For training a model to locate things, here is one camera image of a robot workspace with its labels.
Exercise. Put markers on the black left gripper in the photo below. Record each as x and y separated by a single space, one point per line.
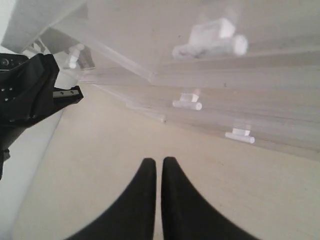
28 96

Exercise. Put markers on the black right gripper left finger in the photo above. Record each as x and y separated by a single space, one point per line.
132 215

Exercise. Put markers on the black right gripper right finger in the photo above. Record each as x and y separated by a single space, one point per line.
186 215

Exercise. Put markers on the bottom wide clear drawer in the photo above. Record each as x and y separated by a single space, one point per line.
292 138

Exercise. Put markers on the wide clear drawer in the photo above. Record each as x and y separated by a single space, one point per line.
224 106
292 138

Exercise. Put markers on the white plastic drawer cabinet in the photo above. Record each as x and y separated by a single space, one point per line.
28 19

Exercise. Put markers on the middle wide clear drawer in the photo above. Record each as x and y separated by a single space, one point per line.
224 106

